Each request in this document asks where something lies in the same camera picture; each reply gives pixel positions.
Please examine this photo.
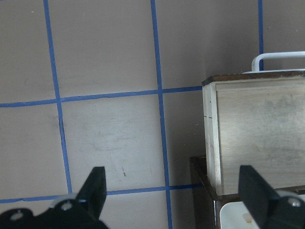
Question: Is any wooden drawer with white handle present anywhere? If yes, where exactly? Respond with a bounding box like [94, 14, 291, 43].
[202, 51, 305, 196]

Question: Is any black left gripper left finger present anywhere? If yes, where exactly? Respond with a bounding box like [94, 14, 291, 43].
[75, 167, 106, 219]

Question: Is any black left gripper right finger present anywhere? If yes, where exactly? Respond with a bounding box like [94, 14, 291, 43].
[238, 165, 280, 229]

